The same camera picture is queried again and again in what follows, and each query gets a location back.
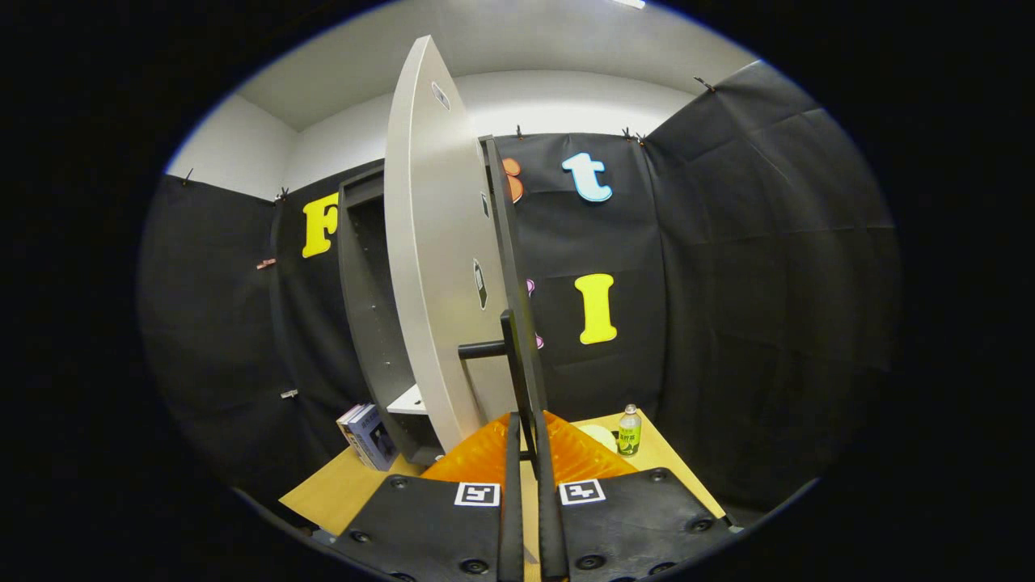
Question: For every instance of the grey shoe cabinet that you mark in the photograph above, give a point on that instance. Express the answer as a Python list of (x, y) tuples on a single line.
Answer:
[(372, 323)]

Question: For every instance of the white-cover book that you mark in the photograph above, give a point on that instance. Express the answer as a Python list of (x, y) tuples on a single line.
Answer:
[(349, 420)]

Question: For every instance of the pale round disc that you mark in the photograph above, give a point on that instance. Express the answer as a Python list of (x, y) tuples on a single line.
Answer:
[(600, 436)]

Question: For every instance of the blue-cover book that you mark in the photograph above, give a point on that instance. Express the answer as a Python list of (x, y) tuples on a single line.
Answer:
[(378, 440), (361, 436)]

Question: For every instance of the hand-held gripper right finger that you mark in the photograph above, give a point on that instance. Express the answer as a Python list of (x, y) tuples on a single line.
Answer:
[(631, 533)]

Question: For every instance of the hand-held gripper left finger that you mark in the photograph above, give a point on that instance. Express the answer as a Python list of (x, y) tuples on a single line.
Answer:
[(433, 533)]

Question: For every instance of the beige shoe cabinet door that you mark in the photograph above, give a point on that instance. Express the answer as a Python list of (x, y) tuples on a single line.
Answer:
[(437, 283)]

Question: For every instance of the green label plastic bottle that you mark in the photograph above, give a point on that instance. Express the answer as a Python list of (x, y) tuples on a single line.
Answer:
[(629, 436)]

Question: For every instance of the black backdrop cloth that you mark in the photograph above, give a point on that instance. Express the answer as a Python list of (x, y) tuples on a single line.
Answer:
[(728, 283)]

